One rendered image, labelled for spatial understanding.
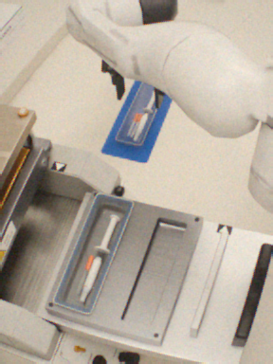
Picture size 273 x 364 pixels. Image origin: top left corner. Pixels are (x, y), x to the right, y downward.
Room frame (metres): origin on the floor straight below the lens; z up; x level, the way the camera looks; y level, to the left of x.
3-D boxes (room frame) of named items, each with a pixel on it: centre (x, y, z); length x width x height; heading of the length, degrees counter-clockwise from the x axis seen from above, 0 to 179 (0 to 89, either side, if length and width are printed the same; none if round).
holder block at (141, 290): (0.36, 0.03, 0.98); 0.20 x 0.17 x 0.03; 157
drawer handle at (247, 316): (0.29, -0.14, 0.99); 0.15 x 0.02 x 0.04; 157
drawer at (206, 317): (0.35, -0.02, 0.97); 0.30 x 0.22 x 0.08; 67
